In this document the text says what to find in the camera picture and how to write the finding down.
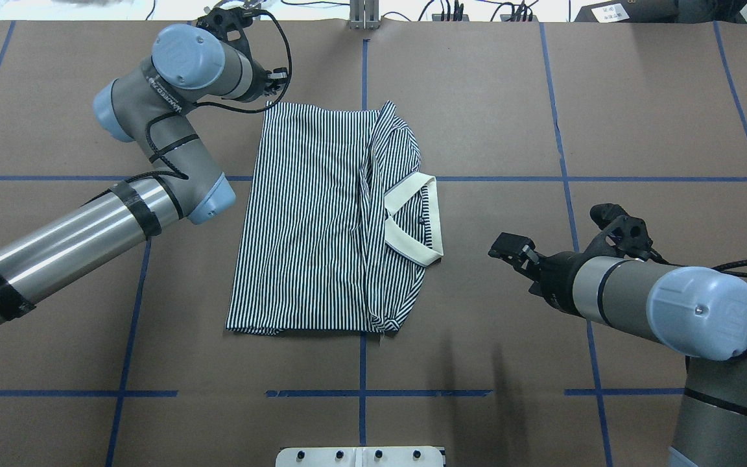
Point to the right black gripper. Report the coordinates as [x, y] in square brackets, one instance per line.
[556, 275]

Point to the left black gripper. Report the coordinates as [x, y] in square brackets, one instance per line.
[274, 78]

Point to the striped polo shirt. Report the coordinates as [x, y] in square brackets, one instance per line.
[341, 224]

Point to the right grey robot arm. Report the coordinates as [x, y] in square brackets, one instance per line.
[698, 312]

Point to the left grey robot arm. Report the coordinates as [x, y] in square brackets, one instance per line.
[150, 106]

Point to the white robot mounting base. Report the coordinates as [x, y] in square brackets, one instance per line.
[362, 456]

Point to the blue tape grid lines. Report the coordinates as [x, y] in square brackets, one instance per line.
[526, 128]

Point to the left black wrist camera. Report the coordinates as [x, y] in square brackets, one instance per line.
[229, 24]

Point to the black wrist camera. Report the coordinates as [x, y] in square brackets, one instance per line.
[620, 234]
[229, 24]

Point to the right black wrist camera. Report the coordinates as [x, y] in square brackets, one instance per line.
[620, 234]

